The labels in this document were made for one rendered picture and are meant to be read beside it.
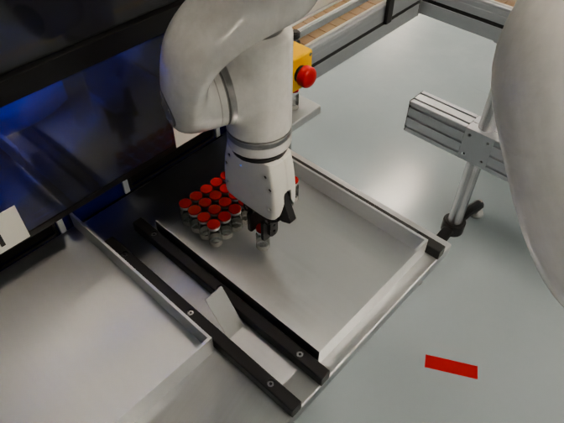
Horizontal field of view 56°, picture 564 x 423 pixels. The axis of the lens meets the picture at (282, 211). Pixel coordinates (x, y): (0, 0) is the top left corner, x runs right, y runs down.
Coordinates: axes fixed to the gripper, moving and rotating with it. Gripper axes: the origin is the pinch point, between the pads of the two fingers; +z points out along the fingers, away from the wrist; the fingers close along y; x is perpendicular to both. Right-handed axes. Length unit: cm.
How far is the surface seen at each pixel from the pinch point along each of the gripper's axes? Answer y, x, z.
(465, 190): -2, 96, 64
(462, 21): -16, 93, 8
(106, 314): -7.7, -24.5, 5.8
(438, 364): 21, 54, 94
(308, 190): -3.1, 14.5, 5.8
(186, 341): 4.1, -19.4, 5.8
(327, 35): -30, 52, 1
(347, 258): 11.3, 7.3, 5.8
